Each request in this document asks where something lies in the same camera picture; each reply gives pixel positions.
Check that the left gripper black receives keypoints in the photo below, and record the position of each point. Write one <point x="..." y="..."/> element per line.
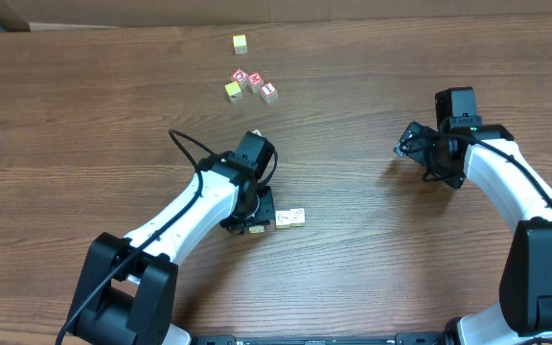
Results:
<point x="261" y="211"/>

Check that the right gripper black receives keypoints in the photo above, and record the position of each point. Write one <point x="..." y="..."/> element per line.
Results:
<point x="410" y="144"/>

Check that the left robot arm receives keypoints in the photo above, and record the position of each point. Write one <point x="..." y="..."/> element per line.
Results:
<point x="126" y="288"/>

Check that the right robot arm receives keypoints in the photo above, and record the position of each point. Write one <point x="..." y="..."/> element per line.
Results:
<point x="462" y="148"/>

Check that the red block letter I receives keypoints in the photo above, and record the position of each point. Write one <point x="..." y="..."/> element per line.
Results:
<point x="269" y="92"/>

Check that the yellow wooden block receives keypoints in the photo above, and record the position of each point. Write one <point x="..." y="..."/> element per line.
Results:
<point x="233" y="91"/>

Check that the red block letter M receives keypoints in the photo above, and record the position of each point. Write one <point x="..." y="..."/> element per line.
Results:
<point x="255" y="81"/>

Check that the red block letter C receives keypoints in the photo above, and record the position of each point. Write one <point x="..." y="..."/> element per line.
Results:
<point x="241" y="77"/>

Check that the yellow block far top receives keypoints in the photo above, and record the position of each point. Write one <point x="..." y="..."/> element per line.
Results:
<point x="240" y="44"/>

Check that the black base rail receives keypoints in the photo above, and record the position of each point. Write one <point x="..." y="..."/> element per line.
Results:
<point x="430" y="338"/>

